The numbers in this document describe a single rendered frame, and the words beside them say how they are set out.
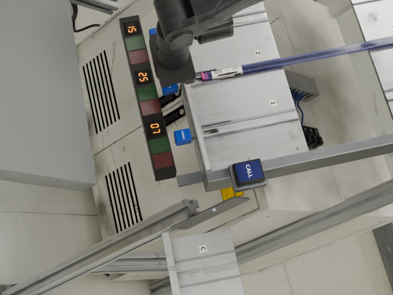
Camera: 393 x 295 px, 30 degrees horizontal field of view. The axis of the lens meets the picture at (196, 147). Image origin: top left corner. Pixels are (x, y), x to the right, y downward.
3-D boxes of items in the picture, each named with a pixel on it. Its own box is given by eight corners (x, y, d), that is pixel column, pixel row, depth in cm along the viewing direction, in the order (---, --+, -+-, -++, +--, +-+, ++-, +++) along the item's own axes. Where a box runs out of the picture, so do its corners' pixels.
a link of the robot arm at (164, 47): (152, 13, 121) (162, 43, 119) (192, 3, 122) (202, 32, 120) (152, 34, 127) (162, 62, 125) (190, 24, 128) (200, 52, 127)
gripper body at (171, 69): (183, 33, 135) (185, 12, 128) (196, 82, 131) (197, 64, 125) (148, 39, 134) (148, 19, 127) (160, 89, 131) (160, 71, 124)
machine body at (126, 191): (95, 288, 198) (269, 208, 162) (51, 61, 222) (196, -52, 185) (244, 280, 246) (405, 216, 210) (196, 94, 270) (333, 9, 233)
